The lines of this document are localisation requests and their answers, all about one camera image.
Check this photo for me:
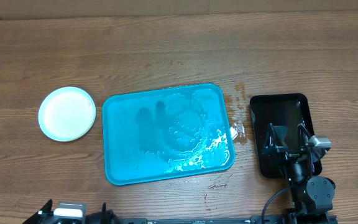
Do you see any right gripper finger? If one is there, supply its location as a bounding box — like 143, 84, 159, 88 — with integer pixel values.
298, 123, 311, 149
263, 123, 288, 149

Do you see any light blue plate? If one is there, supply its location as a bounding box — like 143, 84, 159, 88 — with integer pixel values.
38, 86, 96, 142

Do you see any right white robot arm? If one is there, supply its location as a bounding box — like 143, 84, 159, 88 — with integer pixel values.
259, 123, 337, 223

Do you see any black water tray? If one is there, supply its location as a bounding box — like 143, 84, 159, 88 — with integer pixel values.
250, 93, 314, 179

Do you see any teal plastic tray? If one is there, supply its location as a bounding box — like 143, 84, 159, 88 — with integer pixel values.
102, 83, 236, 186

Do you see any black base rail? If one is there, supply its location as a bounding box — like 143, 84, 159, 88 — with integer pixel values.
116, 215, 338, 224

